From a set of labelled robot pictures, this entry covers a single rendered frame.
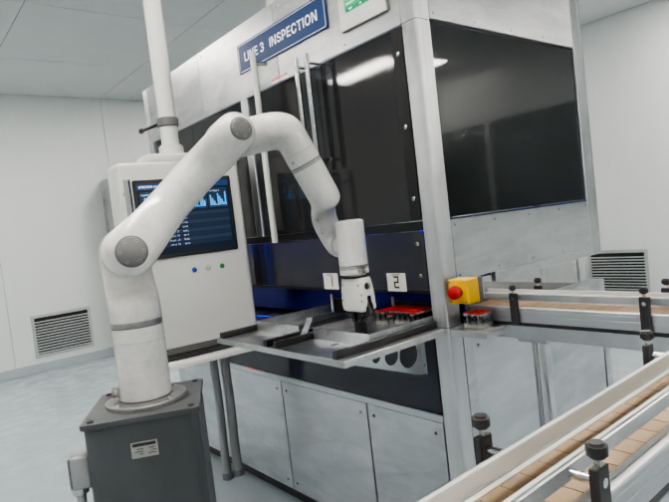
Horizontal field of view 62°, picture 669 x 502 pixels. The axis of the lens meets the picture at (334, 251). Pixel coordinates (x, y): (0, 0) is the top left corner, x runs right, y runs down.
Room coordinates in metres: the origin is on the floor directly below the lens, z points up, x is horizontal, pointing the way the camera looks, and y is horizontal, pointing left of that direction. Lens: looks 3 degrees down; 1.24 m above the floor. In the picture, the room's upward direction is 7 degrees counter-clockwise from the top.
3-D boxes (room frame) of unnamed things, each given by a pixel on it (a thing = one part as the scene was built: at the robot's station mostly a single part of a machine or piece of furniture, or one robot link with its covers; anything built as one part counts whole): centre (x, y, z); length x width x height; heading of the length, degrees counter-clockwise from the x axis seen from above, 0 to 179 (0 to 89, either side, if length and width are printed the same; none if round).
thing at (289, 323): (2.02, 0.10, 0.90); 0.34 x 0.26 x 0.04; 129
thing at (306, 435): (2.78, -0.05, 0.44); 2.06 x 1.00 x 0.88; 39
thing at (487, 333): (1.65, -0.41, 0.87); 0.14 x 0.13 x 0.02; 129
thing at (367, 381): (2.48, 0.35, 0.73); 1.98 x 0.01 x 0.25; 39
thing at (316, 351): (1.85, 0.04, 0.87); 0.70 x 0.48 x 0.02; 39
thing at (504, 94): (1.98, -0.69, 1.51); 0.85 x 0.01 x 0.59; 129
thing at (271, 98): (2.24, 0.14, 1.51); 0.47 x 0.01 x 0.59; 39
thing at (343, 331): (1.76, -0.12, 0.90); 0.34 x 0.26 x 0.04; 129
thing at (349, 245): (1.61, -0.05, 1.17); 0.09 x 0.08 x 0.13; 25
